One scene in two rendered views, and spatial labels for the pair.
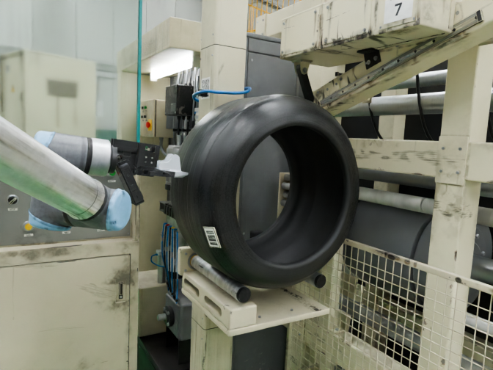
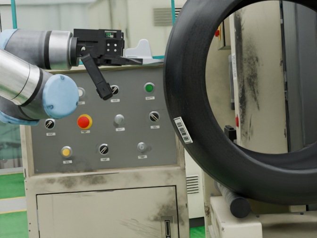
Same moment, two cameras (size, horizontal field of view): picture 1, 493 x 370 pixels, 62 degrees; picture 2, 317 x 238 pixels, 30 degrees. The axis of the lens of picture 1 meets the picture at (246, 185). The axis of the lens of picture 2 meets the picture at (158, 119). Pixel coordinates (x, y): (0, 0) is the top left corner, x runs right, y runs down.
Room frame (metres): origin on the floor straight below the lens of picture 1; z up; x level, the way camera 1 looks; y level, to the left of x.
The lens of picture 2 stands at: (-0.07, -0.54, 1.17)
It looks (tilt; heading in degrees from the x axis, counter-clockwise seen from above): 3 degrees down; 32
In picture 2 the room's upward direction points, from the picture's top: 4 degrees counter-clockwise
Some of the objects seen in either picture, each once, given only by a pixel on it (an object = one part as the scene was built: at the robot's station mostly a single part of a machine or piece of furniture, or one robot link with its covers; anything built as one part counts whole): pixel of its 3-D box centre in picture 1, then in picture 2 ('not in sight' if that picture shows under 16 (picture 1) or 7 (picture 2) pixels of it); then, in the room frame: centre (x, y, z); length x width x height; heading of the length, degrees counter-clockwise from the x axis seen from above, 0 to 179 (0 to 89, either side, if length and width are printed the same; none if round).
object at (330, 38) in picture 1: (364, 28); not in sight; (1.37, -0.36, 1.71); 0.61 x 0.25 x 0.15; 31
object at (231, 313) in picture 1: (215, 295); (233, 219); (1.25, 0.08, 0.84); 0.36 x 0.09 x 0.06; 31
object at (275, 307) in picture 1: (252, 299); (290, 230); (1.32, -0.04, 0.80); 0.37 x 0.36 x 0.02; 121
